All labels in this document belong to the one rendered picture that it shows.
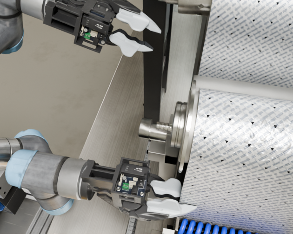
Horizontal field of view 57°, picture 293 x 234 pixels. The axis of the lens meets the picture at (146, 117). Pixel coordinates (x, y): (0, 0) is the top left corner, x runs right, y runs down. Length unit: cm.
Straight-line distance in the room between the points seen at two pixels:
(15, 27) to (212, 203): 51
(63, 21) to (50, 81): 196
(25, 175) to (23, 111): 177
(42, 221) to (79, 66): 147
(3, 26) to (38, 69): 202
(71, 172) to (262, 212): 34
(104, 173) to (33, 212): 111
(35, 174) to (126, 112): 45
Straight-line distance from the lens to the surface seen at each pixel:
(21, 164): 56
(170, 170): 60
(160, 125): 45
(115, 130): 87
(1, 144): 67
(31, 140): 71
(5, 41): 63
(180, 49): 117
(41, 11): 55
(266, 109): 40
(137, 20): 55
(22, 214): 160
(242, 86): 54
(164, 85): 95
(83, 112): 215
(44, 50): 284
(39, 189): 56
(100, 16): 52
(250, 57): 56
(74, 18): 55
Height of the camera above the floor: 159
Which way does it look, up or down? 50 degrees down
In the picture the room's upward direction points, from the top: straight up
